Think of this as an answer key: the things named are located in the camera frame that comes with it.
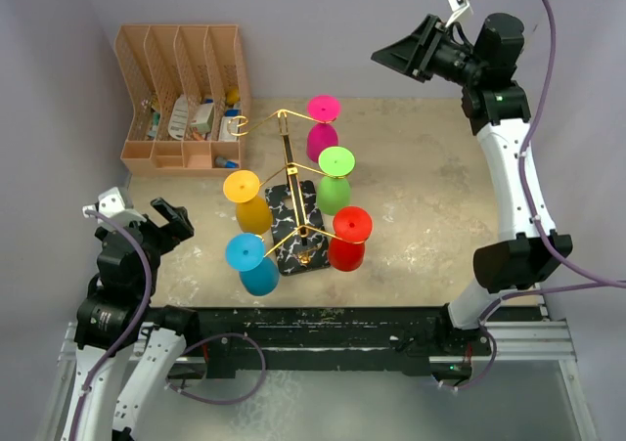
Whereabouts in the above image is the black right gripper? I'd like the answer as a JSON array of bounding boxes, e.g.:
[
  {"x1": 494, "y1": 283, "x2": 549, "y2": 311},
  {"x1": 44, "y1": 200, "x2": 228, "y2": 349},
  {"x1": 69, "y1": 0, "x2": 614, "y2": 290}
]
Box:
[{"x1": 373, "y1": 14, "x2": 485, "y2": 88}]

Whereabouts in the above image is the orange plastic wine glass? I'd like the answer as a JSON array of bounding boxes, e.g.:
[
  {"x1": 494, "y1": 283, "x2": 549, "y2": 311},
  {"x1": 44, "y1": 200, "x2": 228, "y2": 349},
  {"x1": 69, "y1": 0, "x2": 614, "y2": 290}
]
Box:
[{"x1": 223, "y1": 170, "x2": 273, "y2": 235}]

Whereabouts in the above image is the pink plastic wine glass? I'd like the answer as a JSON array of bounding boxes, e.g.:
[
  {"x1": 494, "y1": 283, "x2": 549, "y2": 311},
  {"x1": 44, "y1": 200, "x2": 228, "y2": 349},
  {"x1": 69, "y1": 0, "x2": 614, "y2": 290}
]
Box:
[{"x1": 306, "y1": 95, "x2": 341, "y2": 162}]

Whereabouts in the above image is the green plastic wine glass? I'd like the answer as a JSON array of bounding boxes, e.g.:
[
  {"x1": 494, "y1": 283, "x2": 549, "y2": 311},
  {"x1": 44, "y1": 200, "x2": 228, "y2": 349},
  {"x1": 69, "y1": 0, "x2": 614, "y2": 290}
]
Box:
[{"x1": 317, "y1": 146, "x2": 356, "y2": 216}]

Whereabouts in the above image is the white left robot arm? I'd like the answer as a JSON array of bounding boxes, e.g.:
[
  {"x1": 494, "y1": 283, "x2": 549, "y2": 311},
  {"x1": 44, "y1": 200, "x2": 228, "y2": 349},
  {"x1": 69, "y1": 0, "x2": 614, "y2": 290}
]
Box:
[{"x1": 60, "y1": 188, "x2": 201, "y2": 440}]

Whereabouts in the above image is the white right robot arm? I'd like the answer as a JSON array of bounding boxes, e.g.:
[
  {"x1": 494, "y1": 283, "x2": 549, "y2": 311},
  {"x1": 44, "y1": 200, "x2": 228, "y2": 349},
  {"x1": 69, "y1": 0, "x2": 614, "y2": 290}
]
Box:
[{"x1": 371, "y1": 13, "x2": 573, "y2": 354}]

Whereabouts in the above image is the blue plastic wine glass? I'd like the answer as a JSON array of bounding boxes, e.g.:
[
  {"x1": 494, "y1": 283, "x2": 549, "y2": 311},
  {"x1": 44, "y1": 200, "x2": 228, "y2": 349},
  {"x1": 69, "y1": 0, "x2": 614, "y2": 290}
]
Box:
[{"x1": 225, "y1": 233, "x2": 279, "y2": 297}]

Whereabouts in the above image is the red plastic wine glass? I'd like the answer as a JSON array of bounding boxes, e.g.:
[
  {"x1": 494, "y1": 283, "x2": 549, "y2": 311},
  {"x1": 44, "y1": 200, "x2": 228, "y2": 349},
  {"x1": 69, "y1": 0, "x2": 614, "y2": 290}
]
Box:
[{"x1": 328, "y1": 206, "x2": 373, "y2": 272}]

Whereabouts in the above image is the grey blue small bottle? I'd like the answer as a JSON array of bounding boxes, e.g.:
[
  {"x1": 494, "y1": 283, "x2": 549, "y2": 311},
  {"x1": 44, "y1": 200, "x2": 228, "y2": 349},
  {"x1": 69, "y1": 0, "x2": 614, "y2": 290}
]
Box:
[{"x1": 214, "y1": 155, "x2": 240, "y2": 169}]

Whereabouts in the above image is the white printed label packet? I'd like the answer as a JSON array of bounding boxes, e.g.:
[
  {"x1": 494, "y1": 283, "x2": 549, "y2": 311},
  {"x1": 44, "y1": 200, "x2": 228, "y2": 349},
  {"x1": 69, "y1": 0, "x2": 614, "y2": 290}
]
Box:
[{"x1": 167, "y1": 94, "x2": 189, "y2": 141}]

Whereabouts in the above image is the white blue labelled box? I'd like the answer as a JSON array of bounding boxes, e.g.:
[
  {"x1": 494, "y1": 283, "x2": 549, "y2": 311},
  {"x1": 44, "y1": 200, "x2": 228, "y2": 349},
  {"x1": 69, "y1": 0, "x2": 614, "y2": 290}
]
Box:
[{"x1": 218, "y1": 109, "x2": 241, "y2": 142}]

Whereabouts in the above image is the white red medicine box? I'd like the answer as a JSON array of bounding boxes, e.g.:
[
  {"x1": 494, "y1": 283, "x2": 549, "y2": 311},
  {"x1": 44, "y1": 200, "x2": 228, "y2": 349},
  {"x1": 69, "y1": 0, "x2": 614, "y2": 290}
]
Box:
[{"x1": 190, "y1": 103, "x2": 214, "y2": 135}]

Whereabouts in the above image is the peach plastic desk organizer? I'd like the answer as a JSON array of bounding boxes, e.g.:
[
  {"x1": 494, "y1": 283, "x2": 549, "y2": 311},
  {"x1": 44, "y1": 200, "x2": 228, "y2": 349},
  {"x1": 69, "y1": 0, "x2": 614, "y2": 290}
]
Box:
[{"x1": 114, "y1": 23, "x2": 252, "y2": 177}]

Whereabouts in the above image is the yellow round object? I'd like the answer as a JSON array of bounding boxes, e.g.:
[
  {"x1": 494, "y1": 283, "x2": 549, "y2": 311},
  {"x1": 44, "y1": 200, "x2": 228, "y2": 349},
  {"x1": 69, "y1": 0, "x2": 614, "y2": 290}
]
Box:
[{"x1": 226, "y1": 87, "x2": 241, "y2": 106}]

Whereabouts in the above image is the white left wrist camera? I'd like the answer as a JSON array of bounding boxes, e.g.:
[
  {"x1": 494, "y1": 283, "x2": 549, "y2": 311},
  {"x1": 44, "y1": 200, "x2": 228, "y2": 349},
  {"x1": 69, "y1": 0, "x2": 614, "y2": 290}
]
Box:
[{"x1": 82, "y1": 187, "x2": 147, "y2": 227}]

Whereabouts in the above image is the gold wire glass rack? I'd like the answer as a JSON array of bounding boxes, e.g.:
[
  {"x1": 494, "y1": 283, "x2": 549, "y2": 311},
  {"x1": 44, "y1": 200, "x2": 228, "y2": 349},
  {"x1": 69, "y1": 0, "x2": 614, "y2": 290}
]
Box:
[{"x1": 216, "y1": 109, "x2": 372, "y2": 277}]

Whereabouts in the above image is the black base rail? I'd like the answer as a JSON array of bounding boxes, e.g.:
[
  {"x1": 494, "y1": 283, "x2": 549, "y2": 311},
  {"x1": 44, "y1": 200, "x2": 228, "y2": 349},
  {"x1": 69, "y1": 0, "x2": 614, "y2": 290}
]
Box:
[{"x1": 147, "y1": 306, "x2": 491, "y2": 378}]

